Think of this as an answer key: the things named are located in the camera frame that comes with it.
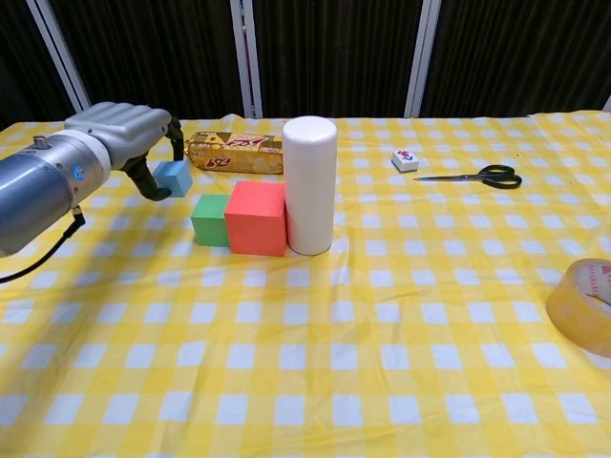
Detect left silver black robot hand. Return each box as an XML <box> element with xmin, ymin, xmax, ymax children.
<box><xmin>64</xmin><ymin>101</ymin><xmax>185</xmax><ymax>203</ymax></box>

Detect small blue cube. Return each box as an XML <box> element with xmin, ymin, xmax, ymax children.
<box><xmin>153</xmin><ymin>159</ymin><xmax>194</xmax><ymax>198</ymax></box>

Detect green cube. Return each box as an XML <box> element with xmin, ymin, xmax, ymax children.
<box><xmin>190</xmin><ymin>194</ymin><xmax>232</xmax><ymax>248</ymax></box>

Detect yellow white checkered tablecloth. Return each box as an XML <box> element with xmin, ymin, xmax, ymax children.
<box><xmin>0</xmin><ymin>112</ymin><xmax>611</xmax><ymax>458</ymax></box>

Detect gold snack packet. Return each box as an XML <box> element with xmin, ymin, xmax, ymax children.
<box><xmin>183</xmin><ymin>132</ymin><xmax>286</xmax><ymax>176</ymax></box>

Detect large red cube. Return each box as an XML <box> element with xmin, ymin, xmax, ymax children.
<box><xmin>223</xmin><ymin>180</ymin><xmax>288</xmax><ymax>258</ymax></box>

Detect white cylindrical bottle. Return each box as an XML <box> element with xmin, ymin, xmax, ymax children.
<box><xmin>281</xmin><ymin>115</ymin><xmax>339</xmax><ymax>256</ymax></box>

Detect black curtain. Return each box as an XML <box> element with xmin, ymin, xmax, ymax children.
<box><xmin>0</xmin><ymin>0</ymin><xmax>611</xmax><ymax>131</ymax></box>

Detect white mahjong tile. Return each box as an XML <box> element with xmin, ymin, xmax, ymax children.
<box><xmin>390</xmin><ymin>148</ymin><xmax>421</xmax><ymax>174</ymax></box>

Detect clear packing tape roll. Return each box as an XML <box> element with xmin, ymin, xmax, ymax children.
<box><xmin>545</xmin><ymin>258</ymin><xmax>611</xmax><ymax>358</ymax></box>

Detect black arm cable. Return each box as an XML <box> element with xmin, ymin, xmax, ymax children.
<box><xmin>0</xmin><ymin>205</ymin><xmax>87</xmax><ymax>285</ymax></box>

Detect black handled scissors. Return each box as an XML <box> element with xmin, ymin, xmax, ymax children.
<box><xmin>412</xmin><ymin>164</ymin><xmax>523</xmax><ymax>191</ymax></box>

